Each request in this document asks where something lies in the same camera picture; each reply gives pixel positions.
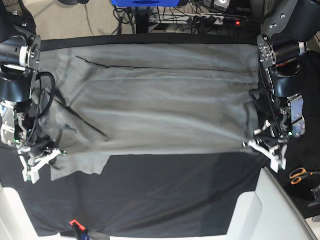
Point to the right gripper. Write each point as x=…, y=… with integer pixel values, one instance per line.
x=19, y=131

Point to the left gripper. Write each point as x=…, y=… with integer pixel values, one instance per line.
x=283, y=121

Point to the grey T-shirt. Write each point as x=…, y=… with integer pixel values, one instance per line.
x=148, y=99

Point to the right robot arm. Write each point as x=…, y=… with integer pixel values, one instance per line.
x=26, y=95

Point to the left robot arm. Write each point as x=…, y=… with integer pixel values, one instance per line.
x=286, y=28

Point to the white base block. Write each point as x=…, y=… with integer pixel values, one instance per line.
x=268, y=213
x=15, y=223

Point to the black crumpled object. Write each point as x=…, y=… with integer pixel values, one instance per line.
x=316, y=195

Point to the red blue front clamp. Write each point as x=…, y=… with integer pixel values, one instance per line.
x=80, y=232

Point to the black table cloth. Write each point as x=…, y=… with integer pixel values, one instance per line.
x=139, y=196

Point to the white power strip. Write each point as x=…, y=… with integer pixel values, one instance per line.
x=194, y=19

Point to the orange handled scissors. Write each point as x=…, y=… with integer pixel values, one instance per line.
x=300, y=174

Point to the blue plastic mount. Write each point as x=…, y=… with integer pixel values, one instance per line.
x=145, y=3

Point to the black table leg post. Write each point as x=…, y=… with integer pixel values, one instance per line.
x=142, y=16

